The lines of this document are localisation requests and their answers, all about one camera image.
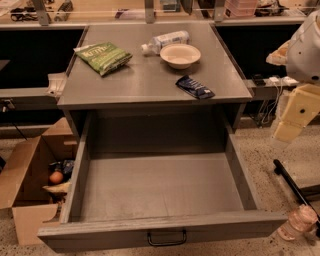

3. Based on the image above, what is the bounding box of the pink plastic container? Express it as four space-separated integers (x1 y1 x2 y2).
224 0 258 18

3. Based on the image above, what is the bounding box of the clear plastic water bottle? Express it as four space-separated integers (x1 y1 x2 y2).
141 30 190 55

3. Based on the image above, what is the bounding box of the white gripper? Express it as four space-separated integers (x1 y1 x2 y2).
266 10 320 144

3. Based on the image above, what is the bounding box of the yellow snack bag in box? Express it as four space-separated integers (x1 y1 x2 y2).
43 182 70 194

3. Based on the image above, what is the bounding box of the open cardboard box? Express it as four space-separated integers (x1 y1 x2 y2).
0 118 77 245

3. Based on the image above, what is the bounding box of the green jalapeno chip bag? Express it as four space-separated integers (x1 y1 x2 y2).
74 42 133 76

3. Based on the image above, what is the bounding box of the blue snack bag in box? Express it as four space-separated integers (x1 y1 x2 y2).
49 159 74 180

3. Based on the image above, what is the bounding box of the white ceramic bowl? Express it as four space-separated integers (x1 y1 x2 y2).
160 44 201 70

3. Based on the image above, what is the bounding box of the black metal rod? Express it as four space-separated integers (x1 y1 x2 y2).
273 158 320 223

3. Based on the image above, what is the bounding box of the pink plastic bottle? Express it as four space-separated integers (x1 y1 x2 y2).
277 204 318 241

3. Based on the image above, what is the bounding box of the black drawer handle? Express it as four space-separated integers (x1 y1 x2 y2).
147 230 187 247

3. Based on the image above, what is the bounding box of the dark blue snack bag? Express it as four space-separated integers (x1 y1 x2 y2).
176 75 215 99

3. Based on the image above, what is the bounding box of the white power strip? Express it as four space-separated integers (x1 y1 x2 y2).
268 76 298 86

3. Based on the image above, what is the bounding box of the open grey top drawer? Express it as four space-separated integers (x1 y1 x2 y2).
38 110 285 252

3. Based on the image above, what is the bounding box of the grey drawer cabinet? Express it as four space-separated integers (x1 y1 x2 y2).
58 22 252 132

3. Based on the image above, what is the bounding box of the orange fruit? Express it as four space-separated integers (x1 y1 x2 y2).
49 171 64 184

